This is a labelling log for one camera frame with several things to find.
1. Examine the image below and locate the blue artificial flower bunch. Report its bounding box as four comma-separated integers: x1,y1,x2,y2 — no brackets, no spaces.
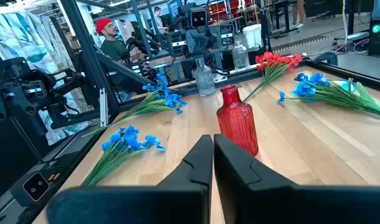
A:
82,73,188,138
80,124,166,187
277,72,380,119

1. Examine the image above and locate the yellow hanging cable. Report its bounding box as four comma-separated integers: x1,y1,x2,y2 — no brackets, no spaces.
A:
340,0,349,51

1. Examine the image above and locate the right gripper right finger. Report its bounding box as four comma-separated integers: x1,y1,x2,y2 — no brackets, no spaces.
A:
214,134,380,224

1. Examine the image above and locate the black aluminium table frame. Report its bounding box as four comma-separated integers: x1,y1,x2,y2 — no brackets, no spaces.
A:
0,0,380,224

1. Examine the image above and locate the dark chair back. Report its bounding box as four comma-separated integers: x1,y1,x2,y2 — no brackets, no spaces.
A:
313,51,339,66

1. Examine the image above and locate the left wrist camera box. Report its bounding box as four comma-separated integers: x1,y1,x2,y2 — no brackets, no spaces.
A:
189,7,209,29

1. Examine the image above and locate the red ribbed glass vase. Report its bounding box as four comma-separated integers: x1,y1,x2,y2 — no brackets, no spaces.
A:
216,84,259,157

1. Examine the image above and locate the clear glass bottle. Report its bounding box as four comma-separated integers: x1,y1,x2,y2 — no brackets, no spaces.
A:
232,40,250,71

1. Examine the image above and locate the leaf patterned curtain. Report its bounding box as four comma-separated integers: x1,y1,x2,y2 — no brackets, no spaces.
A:
0,11,94,146

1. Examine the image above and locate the white bin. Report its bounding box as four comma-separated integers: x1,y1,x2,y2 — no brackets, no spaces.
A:
242,24,262,49

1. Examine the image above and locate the silver frame bracket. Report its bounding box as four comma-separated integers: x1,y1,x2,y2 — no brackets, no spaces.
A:
99,88,109,128

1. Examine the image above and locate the table-level camera box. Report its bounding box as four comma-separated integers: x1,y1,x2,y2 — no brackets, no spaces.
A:
21,171,50,202

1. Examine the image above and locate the red storage bin shelf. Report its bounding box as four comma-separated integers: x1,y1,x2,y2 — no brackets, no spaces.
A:
208,0,255,26

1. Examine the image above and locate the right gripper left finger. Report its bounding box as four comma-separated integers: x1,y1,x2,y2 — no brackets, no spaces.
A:
46,134,214,224

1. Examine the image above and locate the clear ribbed glass vase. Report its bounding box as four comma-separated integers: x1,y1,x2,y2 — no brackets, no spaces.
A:
194,57,216,97

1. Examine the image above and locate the striped floor cable ramp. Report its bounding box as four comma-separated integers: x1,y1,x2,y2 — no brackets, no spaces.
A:
270,34,330,53

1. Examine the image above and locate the red artificial flower bunch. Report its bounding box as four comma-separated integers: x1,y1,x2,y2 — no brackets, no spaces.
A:
242,51,303,103

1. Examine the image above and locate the person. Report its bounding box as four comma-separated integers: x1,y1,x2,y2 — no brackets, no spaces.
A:
95,17,147,94
152,6,169,35
292,0,306,29

